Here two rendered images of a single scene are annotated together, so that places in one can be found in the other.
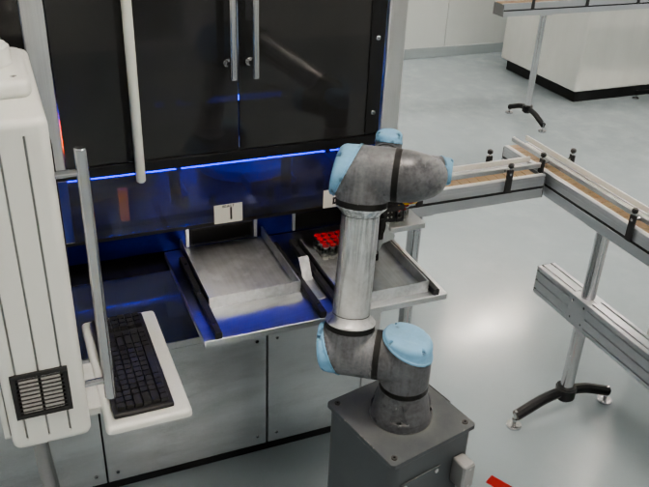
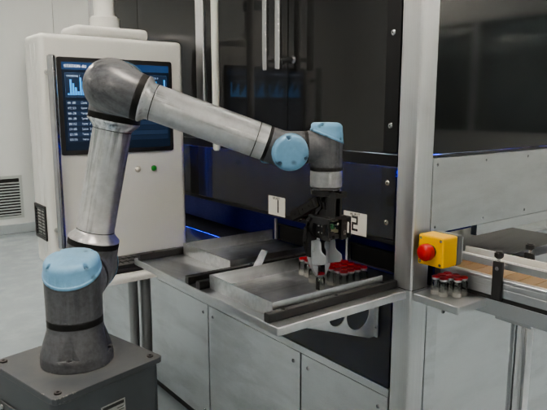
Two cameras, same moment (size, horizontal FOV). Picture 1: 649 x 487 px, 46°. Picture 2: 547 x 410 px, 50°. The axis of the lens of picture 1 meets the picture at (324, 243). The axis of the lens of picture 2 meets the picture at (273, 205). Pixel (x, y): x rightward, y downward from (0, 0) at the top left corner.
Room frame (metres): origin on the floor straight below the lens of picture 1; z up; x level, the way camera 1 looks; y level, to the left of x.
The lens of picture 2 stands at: (1.55, -1.45, 1.33)
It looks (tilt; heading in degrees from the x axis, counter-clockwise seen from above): 10 degrees down; 76
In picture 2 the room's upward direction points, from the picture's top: straight up
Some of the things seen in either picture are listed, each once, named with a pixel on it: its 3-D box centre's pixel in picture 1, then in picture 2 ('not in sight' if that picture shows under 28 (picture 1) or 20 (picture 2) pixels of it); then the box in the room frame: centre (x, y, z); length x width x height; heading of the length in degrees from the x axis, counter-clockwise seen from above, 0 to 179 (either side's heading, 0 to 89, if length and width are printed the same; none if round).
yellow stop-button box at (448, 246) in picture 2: not in sight; (439, 249); (2.26, -0.25, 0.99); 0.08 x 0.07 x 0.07; 23
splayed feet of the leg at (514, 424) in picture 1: (563, 399); not in sight; (2.37, -0.96, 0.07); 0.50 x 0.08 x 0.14; 113
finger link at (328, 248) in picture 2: not in sight; (332, 256); (2.02, -0.16, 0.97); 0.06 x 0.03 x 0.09; 113
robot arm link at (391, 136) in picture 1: (387, 150); (325, 146); (2.00, -0.16, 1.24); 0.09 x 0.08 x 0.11; 170
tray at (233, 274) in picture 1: (238, 264); (253, 248); (1.91, 0.25, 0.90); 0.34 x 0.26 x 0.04; 23
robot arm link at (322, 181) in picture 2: not in sight; (326, 180); (2.00, -0.16, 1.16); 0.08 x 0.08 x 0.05
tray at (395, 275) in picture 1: (361, 264); (295, 281); (1.94, -0.11, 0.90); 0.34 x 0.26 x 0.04; 23
